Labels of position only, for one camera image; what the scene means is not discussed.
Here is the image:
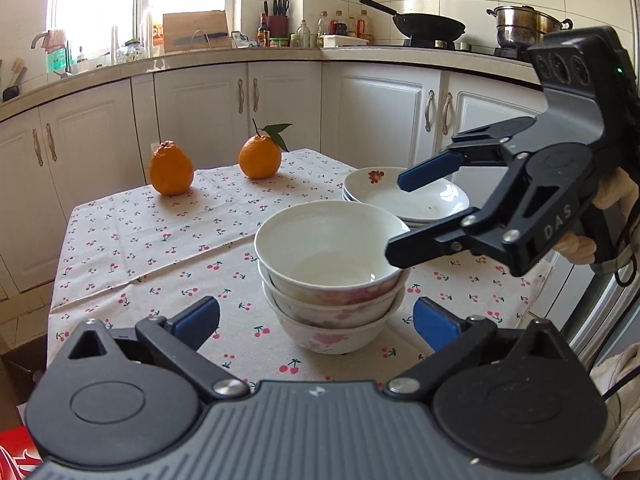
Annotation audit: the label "glass jar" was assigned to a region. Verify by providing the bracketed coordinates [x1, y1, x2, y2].
[116, 39, 149, 64]

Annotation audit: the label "black wok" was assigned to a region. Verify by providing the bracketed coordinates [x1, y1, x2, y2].
[359, 0, 467, 43]

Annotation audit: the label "steel stock pot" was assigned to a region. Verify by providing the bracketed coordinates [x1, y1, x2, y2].
[486, 4, 574, 52]

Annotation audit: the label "chrome faucet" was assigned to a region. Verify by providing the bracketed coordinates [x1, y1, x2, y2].
[30, 30, 73, 80]

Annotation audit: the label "white condiment tray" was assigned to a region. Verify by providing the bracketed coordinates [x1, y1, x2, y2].
[321, 34, 369, 49]

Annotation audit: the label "white kitchen cabinets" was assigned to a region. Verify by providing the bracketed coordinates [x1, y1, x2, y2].
[0, 57, 556, 306]

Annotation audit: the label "person's right hand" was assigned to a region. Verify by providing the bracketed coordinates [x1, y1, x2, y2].
[552, 167, 640, 265]

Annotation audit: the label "person's white garment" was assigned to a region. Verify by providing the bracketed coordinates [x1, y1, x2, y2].
[590, 347, 640, 480]

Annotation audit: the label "gas stove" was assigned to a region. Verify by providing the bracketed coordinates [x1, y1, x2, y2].
[400, 37, 533, 61]

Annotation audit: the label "kitchen window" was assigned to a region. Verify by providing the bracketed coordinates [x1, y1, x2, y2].
[47, 0, 228, 56]

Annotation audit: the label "pink cloth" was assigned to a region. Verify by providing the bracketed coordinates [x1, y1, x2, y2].
[41, 29, 69, 54]

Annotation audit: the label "knob-topped orange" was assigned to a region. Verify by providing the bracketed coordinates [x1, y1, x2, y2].
[149, 140, 195, 196]

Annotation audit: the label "orange with green leaf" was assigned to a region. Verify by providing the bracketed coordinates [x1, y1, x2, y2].
[238, 120, 293, 180]

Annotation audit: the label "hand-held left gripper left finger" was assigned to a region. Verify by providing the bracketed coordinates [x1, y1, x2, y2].
[64, 296, 251, 402]

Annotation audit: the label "wooden cutting board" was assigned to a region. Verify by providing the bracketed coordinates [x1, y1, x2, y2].
[162, 10, 232, 54]

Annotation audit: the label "beige kitchen countertop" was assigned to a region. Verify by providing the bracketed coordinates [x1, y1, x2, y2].
[0, 42, 546, 121]

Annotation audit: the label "dark red knife block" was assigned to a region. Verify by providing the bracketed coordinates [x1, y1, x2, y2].
[264, 0, 292, 37]

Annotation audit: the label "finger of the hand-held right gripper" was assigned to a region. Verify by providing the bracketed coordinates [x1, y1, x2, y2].
[385, 159, 532, 270]
[397, 116, 541, 192]

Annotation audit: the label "cherry print tablecloth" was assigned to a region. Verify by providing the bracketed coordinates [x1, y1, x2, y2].
[46, 147, 556, 386]

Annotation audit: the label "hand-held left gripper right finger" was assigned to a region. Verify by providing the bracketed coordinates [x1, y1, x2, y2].
[387, 297, 576, 402]

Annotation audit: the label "white bowl pink flowers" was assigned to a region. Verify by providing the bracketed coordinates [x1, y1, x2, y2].
[270, 300, 404, 354]
[254, 201, 412, 297]
[261, 265, 407, 328]

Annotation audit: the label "red cardboard box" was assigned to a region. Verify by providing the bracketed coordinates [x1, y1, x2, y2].
[0, 427, 42, 480]

